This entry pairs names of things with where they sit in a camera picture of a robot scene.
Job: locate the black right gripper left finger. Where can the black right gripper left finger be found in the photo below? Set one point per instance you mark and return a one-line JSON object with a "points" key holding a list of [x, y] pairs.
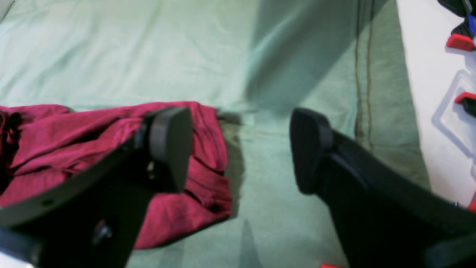
{"points": [[93, 219]]}

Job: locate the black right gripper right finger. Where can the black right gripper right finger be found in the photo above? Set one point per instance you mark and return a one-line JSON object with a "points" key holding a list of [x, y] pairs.
{"points": [[382, 219]]}

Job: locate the red long-sleeve T-shirt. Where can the red long-sleeve T-shirt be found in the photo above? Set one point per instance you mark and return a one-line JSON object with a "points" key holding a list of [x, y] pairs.
{"points": [[44, 145]]}

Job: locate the orange left edge clamp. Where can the orange left edge clamp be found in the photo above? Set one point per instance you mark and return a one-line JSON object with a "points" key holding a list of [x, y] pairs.
{"points": [[463, 36]]}

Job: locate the green table cloth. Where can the green table cloth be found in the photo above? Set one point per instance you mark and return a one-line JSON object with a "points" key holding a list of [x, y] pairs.
{"points": [[252, 60]]}

